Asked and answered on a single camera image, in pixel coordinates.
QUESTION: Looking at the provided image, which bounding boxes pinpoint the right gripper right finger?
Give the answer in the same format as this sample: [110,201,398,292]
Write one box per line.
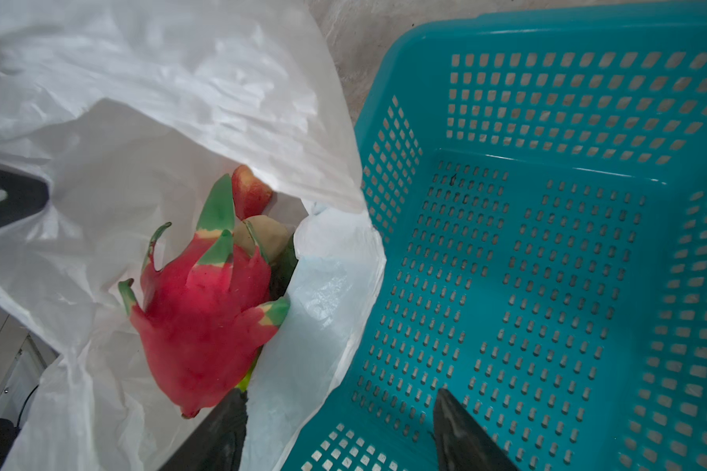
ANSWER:
[432,388,518,471]

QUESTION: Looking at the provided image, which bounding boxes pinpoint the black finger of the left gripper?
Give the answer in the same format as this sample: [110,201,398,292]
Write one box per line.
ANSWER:
[0,169,49,228]

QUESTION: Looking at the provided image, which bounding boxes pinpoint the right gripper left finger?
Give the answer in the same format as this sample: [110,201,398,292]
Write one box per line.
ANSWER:
[160,389,249,471]

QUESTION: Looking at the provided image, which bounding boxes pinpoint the white plastic bag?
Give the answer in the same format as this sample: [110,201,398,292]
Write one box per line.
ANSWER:
[0,1,385,470]

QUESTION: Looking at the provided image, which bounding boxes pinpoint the red dragon fruit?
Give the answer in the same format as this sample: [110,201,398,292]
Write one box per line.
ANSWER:
[118,174,291,419]

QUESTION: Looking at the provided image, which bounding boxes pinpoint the green spotted fruit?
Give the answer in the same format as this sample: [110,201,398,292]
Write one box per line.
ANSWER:
[237,237,298,392]

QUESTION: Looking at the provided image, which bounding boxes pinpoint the beige potato-like fruit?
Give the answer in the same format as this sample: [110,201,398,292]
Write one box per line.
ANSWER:
[234,215,292,264]

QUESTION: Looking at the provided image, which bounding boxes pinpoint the teal plastic basket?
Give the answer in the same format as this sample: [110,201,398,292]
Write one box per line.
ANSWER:
[284,1,707,470]

